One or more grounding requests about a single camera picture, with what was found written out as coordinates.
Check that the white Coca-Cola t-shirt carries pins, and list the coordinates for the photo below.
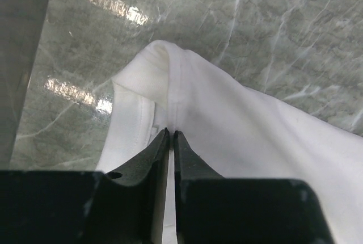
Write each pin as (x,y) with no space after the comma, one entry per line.
(238,131)

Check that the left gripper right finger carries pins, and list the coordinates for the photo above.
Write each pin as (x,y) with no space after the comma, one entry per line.
(214,209)

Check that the clear plastic bin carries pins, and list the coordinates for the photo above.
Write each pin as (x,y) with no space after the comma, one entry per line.
(58,58)

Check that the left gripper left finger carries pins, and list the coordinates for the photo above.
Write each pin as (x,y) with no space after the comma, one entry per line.
(125,205)

